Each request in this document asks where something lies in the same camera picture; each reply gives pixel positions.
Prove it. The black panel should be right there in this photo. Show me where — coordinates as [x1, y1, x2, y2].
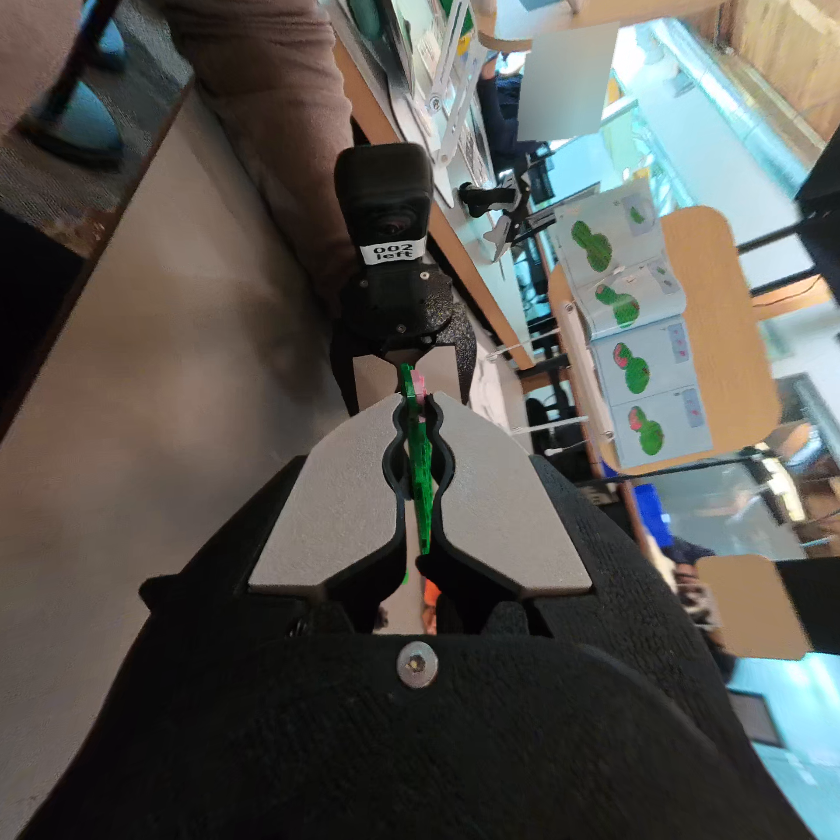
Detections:
[774, 556, 840, 657]

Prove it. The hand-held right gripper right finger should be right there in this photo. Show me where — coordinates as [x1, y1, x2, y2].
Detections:
[427, 390, 595, 599]

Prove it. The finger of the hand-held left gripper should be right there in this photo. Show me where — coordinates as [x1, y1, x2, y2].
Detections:
[415, 346, 462, 403]
[353, 353, 404, 416]

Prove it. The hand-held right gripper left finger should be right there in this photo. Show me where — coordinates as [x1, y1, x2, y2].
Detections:
[247, 392, 409, 598]

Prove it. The green lego baseplate assembly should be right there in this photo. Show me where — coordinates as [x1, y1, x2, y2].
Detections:
[399, 363, 435, 585]

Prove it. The lego instruction booklet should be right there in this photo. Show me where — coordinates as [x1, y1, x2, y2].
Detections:
[551, 180, 715, 470]

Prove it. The silver ventilation duct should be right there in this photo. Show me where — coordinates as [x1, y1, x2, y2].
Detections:
[646, 16, 828, 198]

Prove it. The wooden board stand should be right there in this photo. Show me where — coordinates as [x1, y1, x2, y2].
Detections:
[548, 205, 782, 473]

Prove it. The white articulated stand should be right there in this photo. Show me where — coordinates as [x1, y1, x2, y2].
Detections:
[387, 0, 493, 207]

